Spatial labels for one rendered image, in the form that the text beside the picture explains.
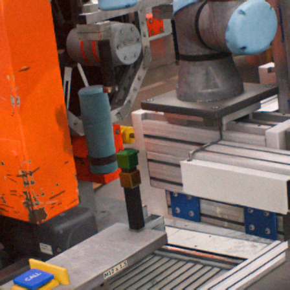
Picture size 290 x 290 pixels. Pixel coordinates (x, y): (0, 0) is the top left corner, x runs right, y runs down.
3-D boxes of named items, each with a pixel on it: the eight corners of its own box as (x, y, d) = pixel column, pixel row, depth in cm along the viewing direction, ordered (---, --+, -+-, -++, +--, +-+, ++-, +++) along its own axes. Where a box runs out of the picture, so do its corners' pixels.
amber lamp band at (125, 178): (130, 182, 197) (127, 167, 196) (142, 184, 194) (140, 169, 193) (120, 187, 194) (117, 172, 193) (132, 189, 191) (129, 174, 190)
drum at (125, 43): (96, 60, 252) (90, 19, 248) (147, 61, 239) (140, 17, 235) (66, 70, 242) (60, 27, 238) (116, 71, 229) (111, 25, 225)
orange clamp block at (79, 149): (70, 128, 247) (72, 156, 249) (88, 130, 242) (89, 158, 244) (86, 125, 253) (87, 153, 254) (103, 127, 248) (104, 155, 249)
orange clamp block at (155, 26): (132, 37, 266) (148, 32, 273) (149, 37, 261) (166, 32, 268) (129, 18, 264) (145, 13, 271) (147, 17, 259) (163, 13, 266)
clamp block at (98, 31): (90, 37, 221) (87, 19, 219) (112, 37, 215) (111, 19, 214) (78, 41, 217) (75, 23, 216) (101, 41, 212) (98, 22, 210)
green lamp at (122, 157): (127, 163, 195) (125, 148, 194) (140, 165, 193) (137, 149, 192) (117, 168, 192) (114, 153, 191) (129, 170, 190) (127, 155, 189)
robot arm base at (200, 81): (257, 87, 170) (252, 44, 167) (213, 104, 161) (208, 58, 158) (206, 83, 181) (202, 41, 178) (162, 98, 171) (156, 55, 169)
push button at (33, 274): (35, 276, 176) (33, 267, 175) (55, 282, 171) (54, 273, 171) (13, 287, 171) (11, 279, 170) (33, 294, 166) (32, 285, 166)
